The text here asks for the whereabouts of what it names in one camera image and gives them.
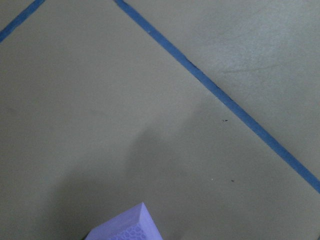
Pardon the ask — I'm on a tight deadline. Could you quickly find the purple foam block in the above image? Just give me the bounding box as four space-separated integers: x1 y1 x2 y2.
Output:
85 202 162 240

